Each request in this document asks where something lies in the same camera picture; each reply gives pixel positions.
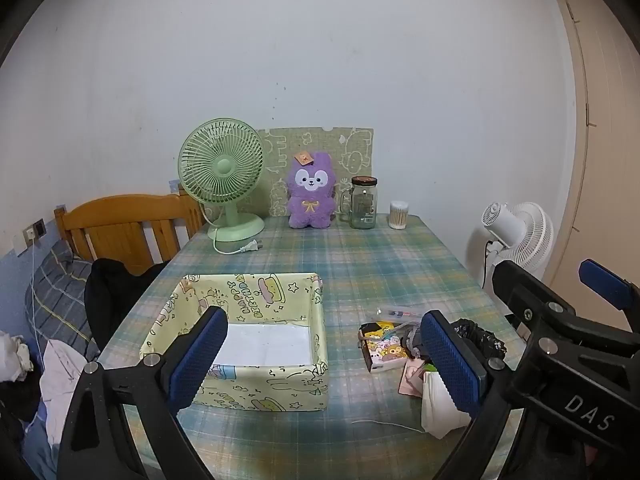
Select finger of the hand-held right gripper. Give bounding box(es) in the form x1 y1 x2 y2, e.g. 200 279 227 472
579 259 640 331
492 260 640 362

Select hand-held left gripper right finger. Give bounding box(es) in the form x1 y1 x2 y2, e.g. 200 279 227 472
419 310 525 480

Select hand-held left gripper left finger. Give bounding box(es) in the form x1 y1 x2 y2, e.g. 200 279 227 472
59 306 229 480

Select black crinkled soft bundle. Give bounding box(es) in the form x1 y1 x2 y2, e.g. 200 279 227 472
452 319 506 361

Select grey cloth bundle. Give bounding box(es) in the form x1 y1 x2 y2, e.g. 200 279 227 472
400 325 427 361

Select yellow cartoon print storage box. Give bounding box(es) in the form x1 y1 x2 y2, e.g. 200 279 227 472
139 272 329 412

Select pink cartoon packet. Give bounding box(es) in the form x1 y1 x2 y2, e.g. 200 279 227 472
398 360 432 398

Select cartoon print tissue pack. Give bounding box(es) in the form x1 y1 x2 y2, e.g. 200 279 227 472
359 321 416 373

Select clear pen pouch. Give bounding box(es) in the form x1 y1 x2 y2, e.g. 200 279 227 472
377 305 426 322

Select white standing fan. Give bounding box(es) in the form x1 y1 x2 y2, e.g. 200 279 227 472
481 201 555 281

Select white thread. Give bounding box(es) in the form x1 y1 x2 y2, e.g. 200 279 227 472
351 419 423 432

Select black garment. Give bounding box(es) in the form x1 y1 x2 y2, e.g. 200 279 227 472
84 258 171 351

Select pale pink cloth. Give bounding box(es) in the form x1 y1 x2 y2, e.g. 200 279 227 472
40 339 101 446

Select plaid tablecloth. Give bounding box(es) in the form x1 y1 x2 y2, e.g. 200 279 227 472
97 212 526 480

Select beige door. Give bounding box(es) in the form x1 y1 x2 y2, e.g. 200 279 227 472
542 0 640 291

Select blue plaid pillow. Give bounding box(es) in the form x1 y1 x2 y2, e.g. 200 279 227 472
25 240 101 361

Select glass jar mug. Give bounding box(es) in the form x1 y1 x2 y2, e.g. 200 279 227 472
340 176 378 230

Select white crumpled cloth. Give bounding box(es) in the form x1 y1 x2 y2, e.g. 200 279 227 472
0 332 33 381

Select dark clothing pile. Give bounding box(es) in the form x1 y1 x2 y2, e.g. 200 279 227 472
0 375 43 461

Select purple plush toy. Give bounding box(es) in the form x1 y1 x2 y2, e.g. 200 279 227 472
286 150 337 231

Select green desk fan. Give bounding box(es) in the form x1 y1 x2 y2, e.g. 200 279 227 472
178 118 266 242

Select green patterned board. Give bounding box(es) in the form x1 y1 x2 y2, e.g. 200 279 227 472
257 127 377 218

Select white fan black cable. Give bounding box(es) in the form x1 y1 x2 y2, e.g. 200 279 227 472
481 240 501 288

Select green fan power cable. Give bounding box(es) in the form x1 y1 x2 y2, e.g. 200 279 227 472
212 237 263 257

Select thin white cable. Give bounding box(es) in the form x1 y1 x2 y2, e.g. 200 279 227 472
26 240 45 361

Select wall socket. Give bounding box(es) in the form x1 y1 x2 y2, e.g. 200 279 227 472
22 219 47 251

